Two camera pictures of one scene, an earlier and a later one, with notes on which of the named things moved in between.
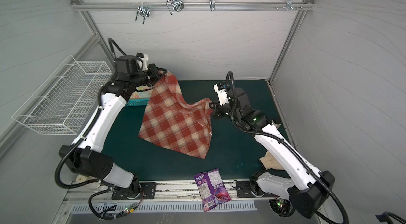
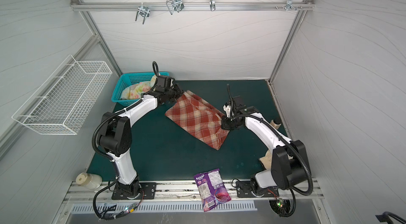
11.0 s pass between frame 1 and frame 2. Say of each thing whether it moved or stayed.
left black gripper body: moved
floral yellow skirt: stayed
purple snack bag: stayed
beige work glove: stayed
